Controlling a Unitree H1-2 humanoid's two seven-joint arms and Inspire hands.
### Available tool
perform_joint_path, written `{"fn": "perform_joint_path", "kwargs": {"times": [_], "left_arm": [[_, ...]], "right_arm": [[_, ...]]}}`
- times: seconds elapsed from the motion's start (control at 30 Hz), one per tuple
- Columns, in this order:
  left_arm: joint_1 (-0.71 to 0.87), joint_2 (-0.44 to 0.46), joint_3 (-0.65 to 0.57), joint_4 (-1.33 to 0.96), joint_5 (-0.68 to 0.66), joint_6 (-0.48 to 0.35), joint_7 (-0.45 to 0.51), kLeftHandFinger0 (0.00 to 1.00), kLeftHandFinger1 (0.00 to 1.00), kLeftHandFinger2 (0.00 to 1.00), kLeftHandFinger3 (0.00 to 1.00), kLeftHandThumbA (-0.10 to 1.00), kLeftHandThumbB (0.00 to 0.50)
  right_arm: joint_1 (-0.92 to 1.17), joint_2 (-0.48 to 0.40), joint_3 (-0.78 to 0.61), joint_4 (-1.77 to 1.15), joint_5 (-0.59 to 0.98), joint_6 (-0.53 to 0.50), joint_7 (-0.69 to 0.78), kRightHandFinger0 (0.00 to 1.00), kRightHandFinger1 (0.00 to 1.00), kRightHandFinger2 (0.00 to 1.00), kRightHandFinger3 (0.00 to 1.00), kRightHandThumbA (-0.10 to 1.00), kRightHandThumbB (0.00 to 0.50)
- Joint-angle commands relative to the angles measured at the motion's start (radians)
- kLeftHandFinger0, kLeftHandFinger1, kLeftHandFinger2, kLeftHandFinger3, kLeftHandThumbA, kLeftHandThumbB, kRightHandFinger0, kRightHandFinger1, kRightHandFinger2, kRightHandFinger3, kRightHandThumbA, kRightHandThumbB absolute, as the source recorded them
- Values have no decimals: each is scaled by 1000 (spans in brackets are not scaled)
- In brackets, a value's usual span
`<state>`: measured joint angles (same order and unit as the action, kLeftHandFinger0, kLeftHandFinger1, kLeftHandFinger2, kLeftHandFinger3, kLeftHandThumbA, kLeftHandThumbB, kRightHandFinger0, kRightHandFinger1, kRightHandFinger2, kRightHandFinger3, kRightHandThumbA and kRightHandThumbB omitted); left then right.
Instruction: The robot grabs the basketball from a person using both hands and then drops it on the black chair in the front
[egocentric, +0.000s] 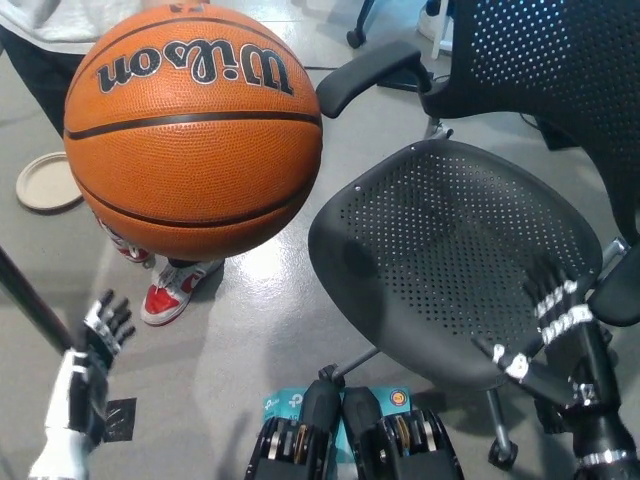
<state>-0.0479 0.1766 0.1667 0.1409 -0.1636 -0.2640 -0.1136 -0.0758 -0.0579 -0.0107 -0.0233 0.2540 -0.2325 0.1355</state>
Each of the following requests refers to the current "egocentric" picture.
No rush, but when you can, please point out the black background chair base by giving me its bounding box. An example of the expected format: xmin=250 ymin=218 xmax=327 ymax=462
xmin=345 ymin=0 xmax=377 ymax=50

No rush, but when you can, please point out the black chair armrest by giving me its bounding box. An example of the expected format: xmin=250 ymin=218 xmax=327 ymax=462
xmin=315 ymin=40 xmax=434 ymax=120
xmin=588 ymin=244 xmax=640 ymax=329

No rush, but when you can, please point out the small black floor box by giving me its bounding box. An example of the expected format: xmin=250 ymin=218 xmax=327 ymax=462
xmin=535 ymin=115 xmax=577 ymax=152

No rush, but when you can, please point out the white furniture leg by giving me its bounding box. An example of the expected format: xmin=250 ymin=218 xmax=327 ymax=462
xmin=417 ymin=0 xmax=455 ymax=60

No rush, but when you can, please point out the black slanted pole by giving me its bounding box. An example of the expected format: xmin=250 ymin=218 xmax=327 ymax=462
xmin=0 ymin=244 xmax=76 ymax=357

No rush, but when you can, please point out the black perforated chair backrest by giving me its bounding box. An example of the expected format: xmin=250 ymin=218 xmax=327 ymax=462
xmin=419 ymin=0 xmax=640 ymax=237

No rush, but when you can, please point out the person in grey shirt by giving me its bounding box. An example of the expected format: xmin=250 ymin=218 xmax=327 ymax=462
xmin=0 ymin=0 xmax=151 ymax=139

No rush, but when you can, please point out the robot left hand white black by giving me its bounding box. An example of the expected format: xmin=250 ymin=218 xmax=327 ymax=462
xmin=27 ymin=288 xmax=137 ymax=480

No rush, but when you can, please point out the orange Wilson basketball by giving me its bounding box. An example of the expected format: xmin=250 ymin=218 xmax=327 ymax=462
xmin=63 ymin=0 xmax=324 ymax=263

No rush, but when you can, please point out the black tape square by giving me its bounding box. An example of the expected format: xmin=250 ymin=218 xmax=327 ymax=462
xmin=102 ymin=397 xmax=138 ymax=444

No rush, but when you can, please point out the black perforated chair seat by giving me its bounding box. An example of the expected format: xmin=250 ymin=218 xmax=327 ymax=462
xmin=307 ymin=138 xmax=605 ymax=392

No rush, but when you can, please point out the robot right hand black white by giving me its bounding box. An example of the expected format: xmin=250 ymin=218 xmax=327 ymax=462
xmin=472 ymin=258 xmax=630 ymax=460

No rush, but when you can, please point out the teal TP-Link box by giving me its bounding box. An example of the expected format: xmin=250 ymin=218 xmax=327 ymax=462
xmin=262 ymin=385 xmax=414 ymax=467

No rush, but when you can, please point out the beige paper plate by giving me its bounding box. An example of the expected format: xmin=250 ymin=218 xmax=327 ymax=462
xmin=15 ymin=152 xmax=85 ymax=215

